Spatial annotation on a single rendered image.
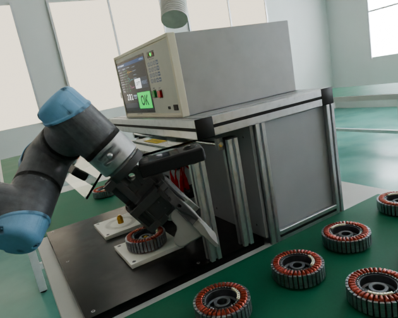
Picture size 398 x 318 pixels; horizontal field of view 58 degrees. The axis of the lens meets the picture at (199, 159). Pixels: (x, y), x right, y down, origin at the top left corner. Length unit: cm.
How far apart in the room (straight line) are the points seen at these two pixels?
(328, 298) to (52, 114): 60
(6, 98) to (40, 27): 111
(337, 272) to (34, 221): 61
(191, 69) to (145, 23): 532
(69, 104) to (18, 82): 507
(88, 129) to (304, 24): 778
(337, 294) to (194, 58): 62
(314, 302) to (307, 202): 36
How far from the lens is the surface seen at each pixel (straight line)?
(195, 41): 94
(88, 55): 584
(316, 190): 107
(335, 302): 77
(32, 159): 64
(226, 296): 76
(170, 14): 227
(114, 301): 86
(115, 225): 124
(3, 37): 573
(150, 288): 86
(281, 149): 96
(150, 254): 98
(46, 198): 60
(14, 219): 57
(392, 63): 791
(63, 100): 59
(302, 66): 807
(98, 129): 59
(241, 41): 101
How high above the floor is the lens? 120
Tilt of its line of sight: 12 degrees down
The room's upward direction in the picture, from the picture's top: 11 degrees counter-clockwise
